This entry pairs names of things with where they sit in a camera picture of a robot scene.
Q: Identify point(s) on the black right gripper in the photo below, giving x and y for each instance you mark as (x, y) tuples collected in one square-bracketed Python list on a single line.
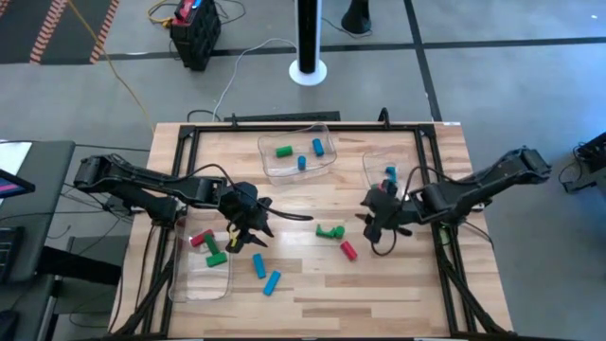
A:
[(393, 210)]

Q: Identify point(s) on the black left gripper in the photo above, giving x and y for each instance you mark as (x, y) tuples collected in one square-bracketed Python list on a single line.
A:
[(244, 206)]

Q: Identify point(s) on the green cylinder block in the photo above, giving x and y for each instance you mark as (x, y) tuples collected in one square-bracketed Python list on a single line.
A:
[(284, 151), (339, 232)]

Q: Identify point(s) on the blue arch block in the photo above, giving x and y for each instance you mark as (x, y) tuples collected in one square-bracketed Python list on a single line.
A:
[(391, 171)]

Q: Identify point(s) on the red cylinder block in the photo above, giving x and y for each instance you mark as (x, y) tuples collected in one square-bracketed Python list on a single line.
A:
[(349, 250)]

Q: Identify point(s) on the green rectangular block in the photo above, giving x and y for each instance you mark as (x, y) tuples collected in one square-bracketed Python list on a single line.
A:
[(217, 259)]

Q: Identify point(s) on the green long block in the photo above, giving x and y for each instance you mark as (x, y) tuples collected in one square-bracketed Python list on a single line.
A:
[(211, 244)]

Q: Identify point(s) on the green arch block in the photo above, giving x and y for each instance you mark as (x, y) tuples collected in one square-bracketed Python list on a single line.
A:
[(324, 234)]

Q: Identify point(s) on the red long block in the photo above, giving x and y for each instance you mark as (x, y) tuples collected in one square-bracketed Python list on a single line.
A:
[(199, 239)]

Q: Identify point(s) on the blue cylinder block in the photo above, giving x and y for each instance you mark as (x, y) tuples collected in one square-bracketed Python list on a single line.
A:
[(301, 163), (317, 147)]

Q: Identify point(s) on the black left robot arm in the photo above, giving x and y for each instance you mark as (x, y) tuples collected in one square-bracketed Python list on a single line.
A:
[(142, 176)]

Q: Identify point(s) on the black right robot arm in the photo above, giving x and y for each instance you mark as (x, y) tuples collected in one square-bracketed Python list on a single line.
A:
[(473, 187)]

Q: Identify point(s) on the yellow tape tag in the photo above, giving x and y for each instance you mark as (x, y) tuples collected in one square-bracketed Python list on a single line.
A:
[(233, 236)]

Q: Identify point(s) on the clear plastic bin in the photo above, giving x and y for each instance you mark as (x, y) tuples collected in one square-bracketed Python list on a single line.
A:
[(199, 284), (293, 176), (374, 163)]

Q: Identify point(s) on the light blue long block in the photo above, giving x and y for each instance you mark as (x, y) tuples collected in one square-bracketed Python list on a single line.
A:
[(272, 282)]

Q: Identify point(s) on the green electronics module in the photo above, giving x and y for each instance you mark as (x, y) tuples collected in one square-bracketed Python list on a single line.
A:
[(445, 235)]

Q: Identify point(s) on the white sticker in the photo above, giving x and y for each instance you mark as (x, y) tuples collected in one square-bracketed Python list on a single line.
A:
[(452, 123)]

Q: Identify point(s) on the black power strip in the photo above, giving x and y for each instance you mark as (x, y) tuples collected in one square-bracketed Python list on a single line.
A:
[(284, 116)]

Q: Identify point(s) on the black pole white base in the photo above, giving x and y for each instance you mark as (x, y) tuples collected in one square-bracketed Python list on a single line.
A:
[(308, 38)]

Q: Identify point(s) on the black cone stand base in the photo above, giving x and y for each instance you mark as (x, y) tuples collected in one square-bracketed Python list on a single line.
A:
[(356, 19)]

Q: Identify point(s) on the black plastic crate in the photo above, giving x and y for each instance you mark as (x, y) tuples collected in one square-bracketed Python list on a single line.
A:
[(196, 42)]

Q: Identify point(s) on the black side desk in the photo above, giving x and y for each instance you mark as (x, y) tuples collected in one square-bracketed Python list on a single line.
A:
[(47, 222)]

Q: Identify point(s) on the red and blue device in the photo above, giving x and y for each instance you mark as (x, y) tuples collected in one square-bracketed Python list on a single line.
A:
[(184, 12)]

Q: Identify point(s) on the tablet screen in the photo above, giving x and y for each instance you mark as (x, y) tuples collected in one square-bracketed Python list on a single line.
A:
[(14, 184)]

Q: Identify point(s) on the black keypad device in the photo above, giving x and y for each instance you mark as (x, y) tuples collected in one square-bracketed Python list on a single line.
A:
[(9, 256)]

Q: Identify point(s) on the white paper sheet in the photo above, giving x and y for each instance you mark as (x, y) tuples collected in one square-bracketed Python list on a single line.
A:
[(14, 154)]

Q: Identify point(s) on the black orange striped mat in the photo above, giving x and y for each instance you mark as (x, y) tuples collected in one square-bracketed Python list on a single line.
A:
[(14, 28)]

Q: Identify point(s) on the black metal table frame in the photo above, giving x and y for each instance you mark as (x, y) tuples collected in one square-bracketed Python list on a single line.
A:
[(308, 128)]

